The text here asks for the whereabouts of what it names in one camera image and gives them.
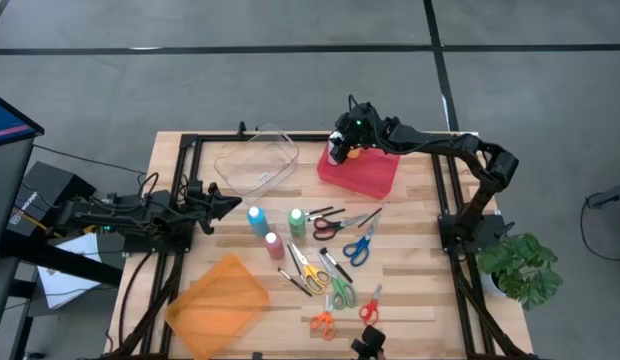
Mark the white paper sheet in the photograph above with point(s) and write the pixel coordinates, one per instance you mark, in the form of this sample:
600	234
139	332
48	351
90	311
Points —
65	290

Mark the green potted plant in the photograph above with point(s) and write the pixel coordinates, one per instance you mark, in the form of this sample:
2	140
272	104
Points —
525	260

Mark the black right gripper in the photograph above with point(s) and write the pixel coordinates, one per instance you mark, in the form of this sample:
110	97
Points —
362	127

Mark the black handheld device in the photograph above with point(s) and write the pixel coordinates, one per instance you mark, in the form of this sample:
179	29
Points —
371	341

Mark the green paint bottle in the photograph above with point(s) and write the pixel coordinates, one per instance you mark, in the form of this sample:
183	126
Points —
297	225

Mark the orange translucent plastic bin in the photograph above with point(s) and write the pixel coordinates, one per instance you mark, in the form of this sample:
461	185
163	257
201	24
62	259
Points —
215	305

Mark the clear plastic bin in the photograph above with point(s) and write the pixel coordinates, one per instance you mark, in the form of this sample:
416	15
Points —
255	165

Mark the yellow paint bottle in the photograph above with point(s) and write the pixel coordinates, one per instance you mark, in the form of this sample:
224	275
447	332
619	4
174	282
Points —
354	153

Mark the light blue paint bottle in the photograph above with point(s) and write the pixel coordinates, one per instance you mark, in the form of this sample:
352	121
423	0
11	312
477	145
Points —
259	222

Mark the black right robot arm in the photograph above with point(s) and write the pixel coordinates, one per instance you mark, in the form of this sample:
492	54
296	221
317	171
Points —
430	145

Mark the white plant pot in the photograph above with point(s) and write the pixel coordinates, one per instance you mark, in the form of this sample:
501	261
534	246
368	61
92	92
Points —
490	287

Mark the black stand foot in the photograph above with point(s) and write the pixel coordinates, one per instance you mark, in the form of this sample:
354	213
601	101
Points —
610	197

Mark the black stand beam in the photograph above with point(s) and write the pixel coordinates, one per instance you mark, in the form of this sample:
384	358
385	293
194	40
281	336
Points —
65	260

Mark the pink paint bottle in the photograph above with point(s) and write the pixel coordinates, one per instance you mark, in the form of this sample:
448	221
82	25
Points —
275	246

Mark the black-framed monitor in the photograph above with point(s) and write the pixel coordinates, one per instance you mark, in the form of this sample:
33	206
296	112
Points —
5	125

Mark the small black edge bracket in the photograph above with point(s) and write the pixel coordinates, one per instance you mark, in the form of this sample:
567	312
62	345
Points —
257	356

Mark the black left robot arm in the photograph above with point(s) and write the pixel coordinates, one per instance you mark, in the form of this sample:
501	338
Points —
135	217

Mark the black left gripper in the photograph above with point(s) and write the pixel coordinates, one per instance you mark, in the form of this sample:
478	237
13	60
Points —
202	205

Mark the black aluminium table frame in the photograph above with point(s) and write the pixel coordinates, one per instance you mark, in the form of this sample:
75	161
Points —
310	136

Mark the black frame clamp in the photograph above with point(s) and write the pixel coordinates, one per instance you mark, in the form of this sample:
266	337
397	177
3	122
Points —
241	130

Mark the black box white print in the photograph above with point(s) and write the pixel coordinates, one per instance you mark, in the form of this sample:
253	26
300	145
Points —
55	187

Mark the thick round paint brush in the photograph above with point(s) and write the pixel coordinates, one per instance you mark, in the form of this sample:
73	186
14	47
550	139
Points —
337	266

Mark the red translucent plastic bin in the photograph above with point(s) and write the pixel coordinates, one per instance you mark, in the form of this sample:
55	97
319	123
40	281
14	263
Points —
370	172

